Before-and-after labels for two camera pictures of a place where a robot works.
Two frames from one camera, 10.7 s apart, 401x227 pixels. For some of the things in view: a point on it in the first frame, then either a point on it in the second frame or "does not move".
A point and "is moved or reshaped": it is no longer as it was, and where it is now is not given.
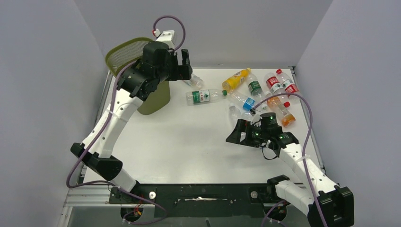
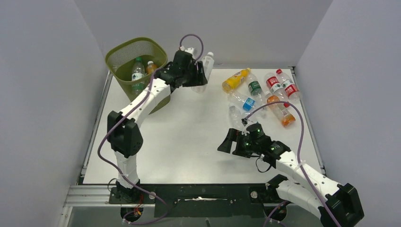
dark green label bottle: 255,87 does not move
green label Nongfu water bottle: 204,96 is moved or reshaped
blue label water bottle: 247,104 does not move
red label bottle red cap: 275,87 does not move
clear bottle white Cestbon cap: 234,114 does not move
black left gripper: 181,72 to 198,79
